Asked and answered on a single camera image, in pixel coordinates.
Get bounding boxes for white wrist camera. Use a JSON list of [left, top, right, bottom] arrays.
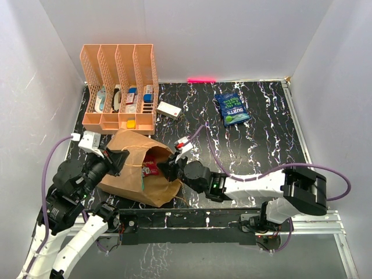
[[175, 137, 194, 162], [70, 131, 103, 157]]

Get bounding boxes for red blue small box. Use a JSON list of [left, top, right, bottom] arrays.
[[126, 87, 137, 105]]

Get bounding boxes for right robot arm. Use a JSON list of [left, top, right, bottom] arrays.
[[157, 155, 327, 233]]

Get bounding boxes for white small cardboard box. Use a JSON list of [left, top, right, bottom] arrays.
[[157, 101, 182, 120]]

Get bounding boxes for black base rail bar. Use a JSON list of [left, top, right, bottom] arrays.
[[120, 208, 259, 245]]

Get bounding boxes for brown paper bag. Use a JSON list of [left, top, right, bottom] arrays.
[[98, 129, 182, 208]]

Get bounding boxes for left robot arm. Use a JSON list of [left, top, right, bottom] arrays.
[[18, 146, 130, 278]]

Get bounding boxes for white blue tape dispenser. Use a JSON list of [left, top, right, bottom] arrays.
[[94, 86, 106, 113]]

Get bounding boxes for red snack packet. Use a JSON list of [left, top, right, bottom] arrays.
[[142, 155, 159, 177]]

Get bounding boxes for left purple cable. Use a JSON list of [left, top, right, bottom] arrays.
[[22, 135, 81, 279]]

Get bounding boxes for black white stapler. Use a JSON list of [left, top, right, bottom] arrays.
[[112, 84, 121, 113]]

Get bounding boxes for teal red snack bag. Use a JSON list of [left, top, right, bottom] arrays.
[[141, 168, 146, 191]]

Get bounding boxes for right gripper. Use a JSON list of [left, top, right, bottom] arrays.
[[158, 152, 203, 194]]

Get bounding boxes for blue Burts chips bag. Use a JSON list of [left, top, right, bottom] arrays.
[[214, 92, 251, 127]]

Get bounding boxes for blue white small box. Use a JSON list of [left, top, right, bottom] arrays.
[[143, 85, 153, 103]]

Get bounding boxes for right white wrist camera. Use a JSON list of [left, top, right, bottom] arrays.
[[175, 137, 194, 162]]

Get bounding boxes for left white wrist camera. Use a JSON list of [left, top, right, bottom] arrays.
[[70, 131, 103, 157]]

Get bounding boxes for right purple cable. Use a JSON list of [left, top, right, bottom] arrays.
[[183, 123, 352, 252]]

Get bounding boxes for aluminium frame rail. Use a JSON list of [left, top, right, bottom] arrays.
[[62, 211, 357, 278]]

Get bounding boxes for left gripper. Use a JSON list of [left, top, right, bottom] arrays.
[[77, 144, 130, 199]]

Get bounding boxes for orange plastic desk organizer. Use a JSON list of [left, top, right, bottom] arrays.
[[80, 44, 159, 135]]

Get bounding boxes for purple cable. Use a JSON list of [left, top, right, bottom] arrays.
[[183, 123, 352, 252], [22, 135, 81, 279]]

